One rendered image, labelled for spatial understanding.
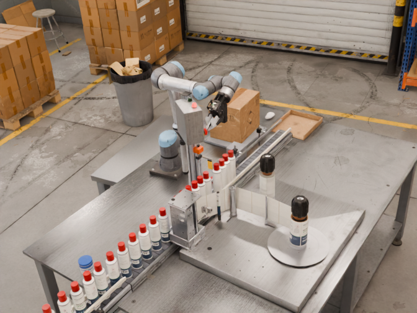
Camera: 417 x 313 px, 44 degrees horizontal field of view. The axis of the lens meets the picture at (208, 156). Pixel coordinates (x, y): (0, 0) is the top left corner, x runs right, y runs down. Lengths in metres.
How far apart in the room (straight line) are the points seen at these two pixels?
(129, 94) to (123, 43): 1.36
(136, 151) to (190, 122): 1.03
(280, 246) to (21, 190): 2.95
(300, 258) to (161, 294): 0.69
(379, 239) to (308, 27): 3.99
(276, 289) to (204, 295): 0.34
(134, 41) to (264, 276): 4.56
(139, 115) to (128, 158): 2.09
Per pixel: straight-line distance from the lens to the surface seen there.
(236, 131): 3.48
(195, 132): 2.67
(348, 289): 3.11
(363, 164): 3.40
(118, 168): 3.44
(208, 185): 2.86
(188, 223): 2.55
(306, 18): 7.13
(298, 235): 2.57
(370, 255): 3.65
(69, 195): 4.76
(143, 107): 5.55
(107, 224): 2.98
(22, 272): 4.12
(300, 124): 3.80
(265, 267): 2.55
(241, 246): 2.66
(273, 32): 7.35
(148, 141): 3.68
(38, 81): 6.27
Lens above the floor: 2.67
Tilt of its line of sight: 32 degrees down
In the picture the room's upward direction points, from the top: 4 degrees counter-clockwise
